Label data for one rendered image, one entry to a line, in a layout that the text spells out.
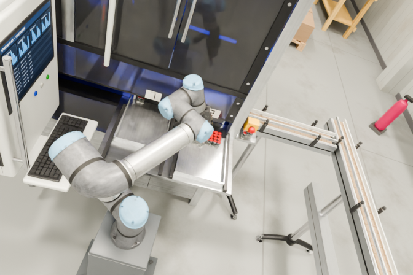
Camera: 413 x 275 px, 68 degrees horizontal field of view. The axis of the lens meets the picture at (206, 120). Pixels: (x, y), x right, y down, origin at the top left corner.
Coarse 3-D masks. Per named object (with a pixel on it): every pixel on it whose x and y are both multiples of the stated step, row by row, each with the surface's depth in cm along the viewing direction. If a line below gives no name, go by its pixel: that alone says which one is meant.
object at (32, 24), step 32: (0, 0) 94; (32, 0) 110; (0, 32) 95; (32, 32) 115; (0, 64) 100; (32, 64) 123; (0, 96) 106; (32, 96) 132; (0, 128) 114; (32, 128) 142; (0, 160) 127
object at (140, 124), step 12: (132, 108) 177; (144, 108) 180; (156, 108) 182; (120, 120) 164; (132, 120) 170; (144, 120) 173; (156, 120) 176; (168, 120) 179; (120, 132) 163; (132, 132) 165; (144, 132) 168; (156, 132) 170; (132, 144) 159; (144, 144) 158
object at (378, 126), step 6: (408, 96) 363; (396, 102) 374; (402, 102) 367; (390, 108) 380; (396, 108) 371; (402, 108) 368; (384, 114) 387; (390, 114) 379; (396, 114) 375; (378, 120) 395; (384, 120) 386; (390, 120) 382; (372, 126) 397; (378, 126) 394; (384, 126) 390; (378, 132) 393
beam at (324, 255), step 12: (312, 192) 221; (312, 204) 217; (324, 204) 215; (312, 216) 213; (312, 228) 209; (324, 228) 202; (312, 240) 205; (324, 240) 196; (324, 252) 190; (324, 264) 186; (336, 264) 186
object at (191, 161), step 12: (180, 156) 164; (192, 156) 166; (204, 156) 169; (216, 156) 171; (180, 168) 158; (192, 168) 161; (204, 168) 163; (216, 168) 166; (204, 180) 156; (216, 180) 160
